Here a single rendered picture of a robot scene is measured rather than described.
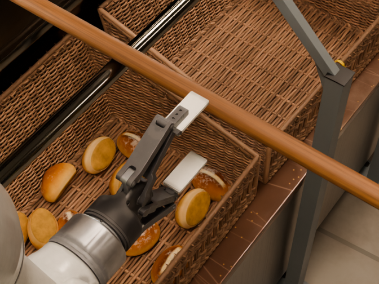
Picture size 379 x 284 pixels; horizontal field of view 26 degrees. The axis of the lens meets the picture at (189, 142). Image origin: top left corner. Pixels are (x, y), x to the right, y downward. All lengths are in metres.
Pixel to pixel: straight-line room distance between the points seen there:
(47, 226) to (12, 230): 1.25
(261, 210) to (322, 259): 0.65
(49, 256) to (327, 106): 0.78
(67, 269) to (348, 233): 1.59
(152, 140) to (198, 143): 0.78
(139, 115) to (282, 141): 0.78
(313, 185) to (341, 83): 0.35
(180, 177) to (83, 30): 0.28
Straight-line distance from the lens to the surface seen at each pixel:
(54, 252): 1.01
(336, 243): 2.47
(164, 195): 1.16
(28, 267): 0.68
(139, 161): 1.03
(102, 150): 1.84
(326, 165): 1.13
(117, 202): 1.05
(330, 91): 1.59
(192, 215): 1.74
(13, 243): 0.49
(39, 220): 1.75
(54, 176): 1.79
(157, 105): 1.80
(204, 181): 1.78
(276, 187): 1.85
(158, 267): 1.67
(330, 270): 2.42
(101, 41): 1.26
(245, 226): 1.79
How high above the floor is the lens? 2.11
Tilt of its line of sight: 53 degrees down
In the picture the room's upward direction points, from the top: straight up
